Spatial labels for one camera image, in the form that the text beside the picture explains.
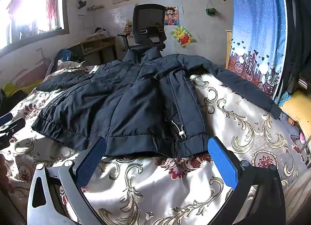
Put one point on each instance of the yellow cushion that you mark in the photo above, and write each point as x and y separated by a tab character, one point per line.
300	108

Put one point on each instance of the green hanging pouch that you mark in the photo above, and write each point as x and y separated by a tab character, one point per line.
211	11

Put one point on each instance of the navy padded jacket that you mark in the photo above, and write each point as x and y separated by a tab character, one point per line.
136	105

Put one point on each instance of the blue backpack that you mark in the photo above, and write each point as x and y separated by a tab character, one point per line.
64	55

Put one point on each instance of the colourful wall poster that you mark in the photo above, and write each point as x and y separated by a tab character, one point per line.
127	29

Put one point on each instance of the blue printed curtain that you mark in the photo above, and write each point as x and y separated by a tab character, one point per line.
257	25

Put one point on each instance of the dark hanging clothes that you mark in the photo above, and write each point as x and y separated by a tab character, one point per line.
297	20

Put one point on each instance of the yellow cloth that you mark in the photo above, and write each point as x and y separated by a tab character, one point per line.
17	87

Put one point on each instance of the small wall rack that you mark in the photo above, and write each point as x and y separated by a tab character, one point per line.
95	7

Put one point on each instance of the floral satin bedspread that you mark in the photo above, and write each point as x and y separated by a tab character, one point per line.
158	191

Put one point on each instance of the brown framed window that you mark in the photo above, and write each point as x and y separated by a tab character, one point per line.
29	3

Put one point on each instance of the black office chair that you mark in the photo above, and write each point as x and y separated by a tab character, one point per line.
148	18

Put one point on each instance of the cartoon character poster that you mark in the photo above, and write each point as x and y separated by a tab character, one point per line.
171	16

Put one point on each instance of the wooden desk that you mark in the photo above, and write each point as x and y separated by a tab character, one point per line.
97	45

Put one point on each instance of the black item on desk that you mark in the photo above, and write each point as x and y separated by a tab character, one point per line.
100	30

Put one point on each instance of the black wall bracket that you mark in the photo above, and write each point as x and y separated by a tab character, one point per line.
81	4

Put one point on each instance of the red hanging decoration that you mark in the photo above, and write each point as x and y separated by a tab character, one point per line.
51	6

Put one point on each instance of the yellow bear poster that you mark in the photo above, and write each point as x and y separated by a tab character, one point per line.
182	36

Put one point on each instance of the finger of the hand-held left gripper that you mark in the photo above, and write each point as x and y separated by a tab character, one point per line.
5	118

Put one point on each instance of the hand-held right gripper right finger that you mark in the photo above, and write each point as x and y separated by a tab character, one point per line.
222	159

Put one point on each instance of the dark cloth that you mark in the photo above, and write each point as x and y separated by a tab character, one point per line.
3	99

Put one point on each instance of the white bed board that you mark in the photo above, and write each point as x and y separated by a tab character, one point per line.
49	68

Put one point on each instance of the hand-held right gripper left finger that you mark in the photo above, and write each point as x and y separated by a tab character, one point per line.
91	160

